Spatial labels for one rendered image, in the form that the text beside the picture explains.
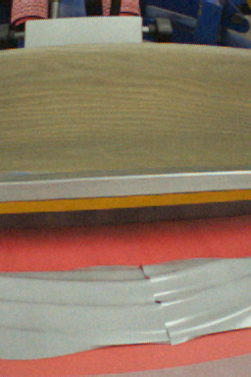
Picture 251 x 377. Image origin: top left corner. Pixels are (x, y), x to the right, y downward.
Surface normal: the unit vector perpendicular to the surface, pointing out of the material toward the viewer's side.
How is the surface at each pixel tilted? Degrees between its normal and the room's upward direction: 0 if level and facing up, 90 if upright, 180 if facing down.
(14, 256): 32
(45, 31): 58
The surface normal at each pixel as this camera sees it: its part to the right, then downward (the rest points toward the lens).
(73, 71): 0.16, 0.30
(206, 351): 0.00, -0.94
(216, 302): 0.22, -0.65
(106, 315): 0.02, -0.63
